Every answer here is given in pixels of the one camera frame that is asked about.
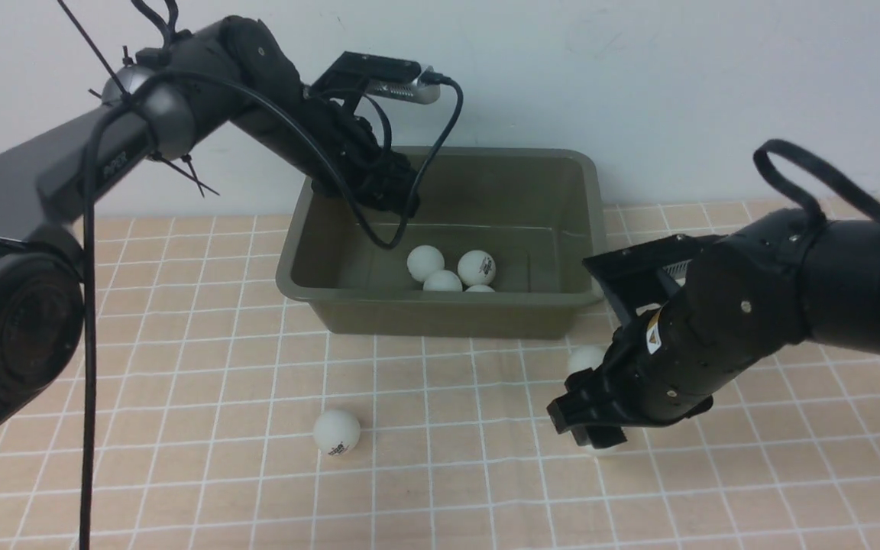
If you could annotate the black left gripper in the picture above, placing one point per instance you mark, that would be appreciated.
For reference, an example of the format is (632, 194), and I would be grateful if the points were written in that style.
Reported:
(379, 178)

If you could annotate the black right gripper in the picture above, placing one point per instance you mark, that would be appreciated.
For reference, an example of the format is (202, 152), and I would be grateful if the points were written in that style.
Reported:
(641, 383)

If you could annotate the white logo ball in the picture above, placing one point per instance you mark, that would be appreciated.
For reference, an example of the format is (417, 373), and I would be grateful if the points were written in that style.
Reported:
(336, 432)
(476, 267)
(424, 261)

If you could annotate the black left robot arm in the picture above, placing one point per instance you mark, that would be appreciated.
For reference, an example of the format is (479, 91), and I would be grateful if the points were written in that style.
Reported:
(158, 107)

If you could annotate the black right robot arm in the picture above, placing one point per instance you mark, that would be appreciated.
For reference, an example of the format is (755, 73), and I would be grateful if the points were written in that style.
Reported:
(696, 312)

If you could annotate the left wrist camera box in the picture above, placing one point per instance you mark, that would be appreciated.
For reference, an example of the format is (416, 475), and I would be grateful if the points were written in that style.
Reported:
(389, 78)

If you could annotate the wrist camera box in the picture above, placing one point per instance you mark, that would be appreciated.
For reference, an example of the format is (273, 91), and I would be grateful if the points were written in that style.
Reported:
(648, 273)
(389, 78)

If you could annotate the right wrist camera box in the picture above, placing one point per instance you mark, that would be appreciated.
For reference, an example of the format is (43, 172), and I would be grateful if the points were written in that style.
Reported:
(648, 273)

